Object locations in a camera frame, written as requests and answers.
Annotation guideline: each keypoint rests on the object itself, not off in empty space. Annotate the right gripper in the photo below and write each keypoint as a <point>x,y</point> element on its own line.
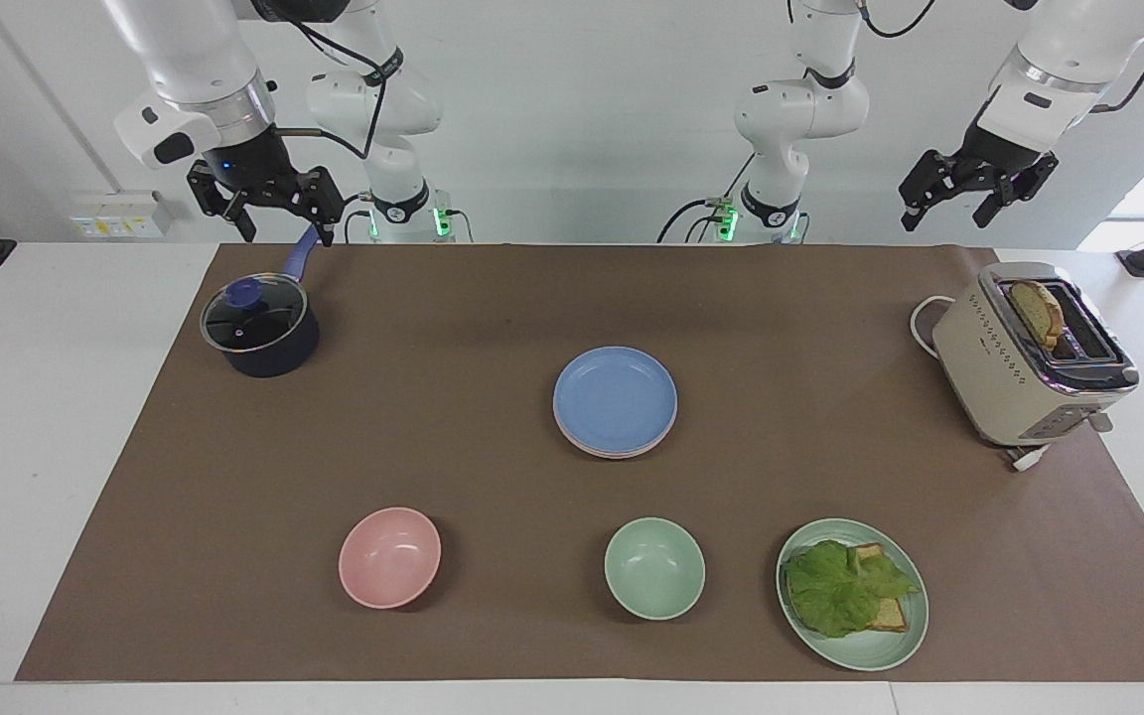
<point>254,164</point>

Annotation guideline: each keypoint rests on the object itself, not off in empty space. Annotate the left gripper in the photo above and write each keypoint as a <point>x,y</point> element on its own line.
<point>999,149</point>

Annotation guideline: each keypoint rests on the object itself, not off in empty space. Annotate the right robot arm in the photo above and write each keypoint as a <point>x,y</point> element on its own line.
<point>190,60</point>

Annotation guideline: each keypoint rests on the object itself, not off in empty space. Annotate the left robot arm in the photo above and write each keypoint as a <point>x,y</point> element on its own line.
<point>795,109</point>

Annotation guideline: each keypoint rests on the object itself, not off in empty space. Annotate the glass lid with blue knob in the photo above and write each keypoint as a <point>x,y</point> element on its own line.
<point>254,316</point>

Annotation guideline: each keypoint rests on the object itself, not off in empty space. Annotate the toasted bread slice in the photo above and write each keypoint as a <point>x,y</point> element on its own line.
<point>892,616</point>
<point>1039,310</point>

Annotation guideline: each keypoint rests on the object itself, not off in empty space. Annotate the dark blue saucepan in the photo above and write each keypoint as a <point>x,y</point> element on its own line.
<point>279,353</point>

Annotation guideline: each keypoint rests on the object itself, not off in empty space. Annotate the beige toaster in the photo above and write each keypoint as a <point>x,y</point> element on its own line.
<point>1009,377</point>

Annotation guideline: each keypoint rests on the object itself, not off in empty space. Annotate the pink bowl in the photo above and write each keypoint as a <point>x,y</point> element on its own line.
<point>388,558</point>

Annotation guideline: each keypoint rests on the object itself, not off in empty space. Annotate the blue plate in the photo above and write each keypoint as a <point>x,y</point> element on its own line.
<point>615,399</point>

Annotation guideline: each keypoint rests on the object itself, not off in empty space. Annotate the green lettuce leaf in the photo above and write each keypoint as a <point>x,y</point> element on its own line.
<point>840,586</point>

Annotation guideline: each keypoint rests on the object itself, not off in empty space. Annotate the pink plate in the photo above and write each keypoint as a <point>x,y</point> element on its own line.
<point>622,454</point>

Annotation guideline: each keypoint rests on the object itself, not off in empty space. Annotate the green plate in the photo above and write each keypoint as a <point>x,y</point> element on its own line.
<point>870,645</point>

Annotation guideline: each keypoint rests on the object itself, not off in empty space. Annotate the green bowl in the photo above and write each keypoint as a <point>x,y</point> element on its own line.
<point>653,568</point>

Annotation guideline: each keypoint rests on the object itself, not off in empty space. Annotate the white wall socket strip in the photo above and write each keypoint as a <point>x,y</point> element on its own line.
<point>115,218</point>

